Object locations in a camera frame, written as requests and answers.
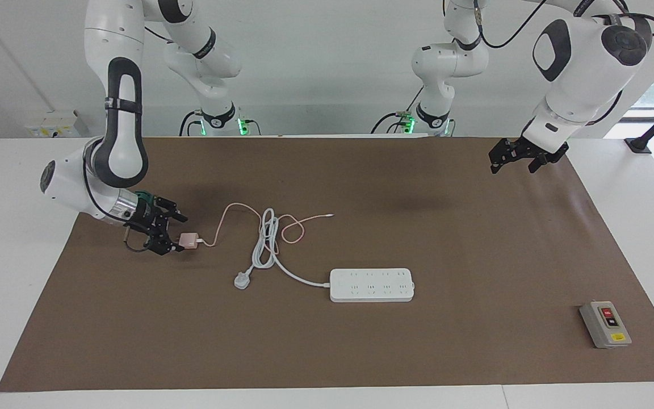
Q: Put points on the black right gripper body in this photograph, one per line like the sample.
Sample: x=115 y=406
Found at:
x=144 y=217

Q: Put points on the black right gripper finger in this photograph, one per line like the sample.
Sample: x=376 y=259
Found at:
x=159 y=243
x=172 y=210

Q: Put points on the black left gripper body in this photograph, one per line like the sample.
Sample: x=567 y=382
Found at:
x=540 y=150

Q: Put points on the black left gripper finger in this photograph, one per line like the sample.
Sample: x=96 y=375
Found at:
x=540 y=163
x=506 y=152

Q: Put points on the pink charger adapter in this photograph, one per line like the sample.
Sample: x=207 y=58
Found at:
x=191 y=241

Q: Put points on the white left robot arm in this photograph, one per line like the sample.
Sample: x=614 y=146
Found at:
x=582 y=74

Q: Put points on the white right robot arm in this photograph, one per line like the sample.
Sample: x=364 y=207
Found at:
x=66 y=176

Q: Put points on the white power strip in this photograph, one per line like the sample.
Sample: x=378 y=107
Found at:
x=371 y=285

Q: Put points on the brown table mat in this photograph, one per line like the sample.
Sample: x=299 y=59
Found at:
x=361 y=352

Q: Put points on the white wall socket box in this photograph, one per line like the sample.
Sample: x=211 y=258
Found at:
x=54 y=126

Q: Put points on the grey on-off switch box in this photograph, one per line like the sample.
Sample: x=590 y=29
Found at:
x=605 y=325

